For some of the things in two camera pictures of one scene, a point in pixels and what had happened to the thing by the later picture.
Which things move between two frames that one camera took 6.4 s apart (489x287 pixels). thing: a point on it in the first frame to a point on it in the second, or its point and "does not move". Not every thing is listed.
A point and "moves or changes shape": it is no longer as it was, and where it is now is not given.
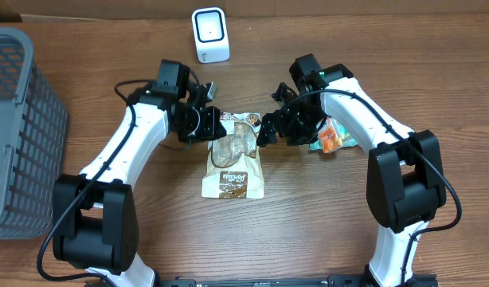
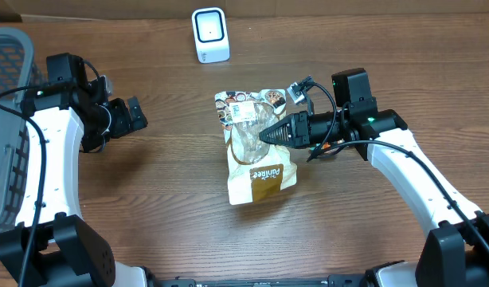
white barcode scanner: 211,34 does not move
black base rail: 334,281 does not move
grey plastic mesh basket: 28,139 does not move
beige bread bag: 234,167 moves or changes shape
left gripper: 207,124 to 123,116
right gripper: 281,118 to 299,128
